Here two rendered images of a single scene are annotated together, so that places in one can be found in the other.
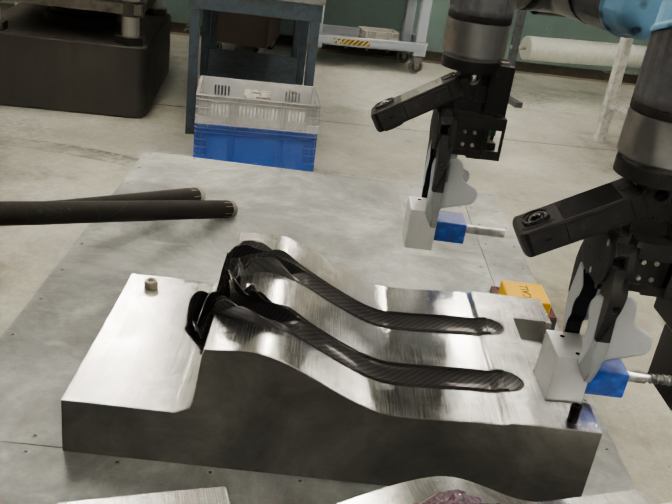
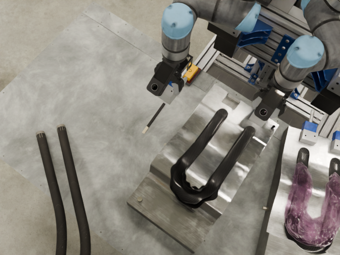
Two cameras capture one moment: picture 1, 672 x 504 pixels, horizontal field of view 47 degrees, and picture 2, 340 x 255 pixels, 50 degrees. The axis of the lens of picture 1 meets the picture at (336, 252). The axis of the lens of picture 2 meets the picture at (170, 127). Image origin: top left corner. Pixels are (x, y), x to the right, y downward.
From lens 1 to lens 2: 101 cm
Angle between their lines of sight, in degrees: 55
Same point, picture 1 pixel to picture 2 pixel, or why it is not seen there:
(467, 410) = (256, 151)
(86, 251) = (68, 201)
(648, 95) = (294, 79)
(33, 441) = not seen: outside the picture
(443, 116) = (177, 75)
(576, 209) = (273, 103)
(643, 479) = (151, 14)
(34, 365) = (145, 248)
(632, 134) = (288, 85)
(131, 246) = not seen: hidden behind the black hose
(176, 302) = (154, 195)
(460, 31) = (179, 55)
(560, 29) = not seen: outside the picture
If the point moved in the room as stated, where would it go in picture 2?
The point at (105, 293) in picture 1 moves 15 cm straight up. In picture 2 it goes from (107, 207) to (100, 199)
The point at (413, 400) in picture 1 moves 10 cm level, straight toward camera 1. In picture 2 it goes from (245, 161) to (268, 183)
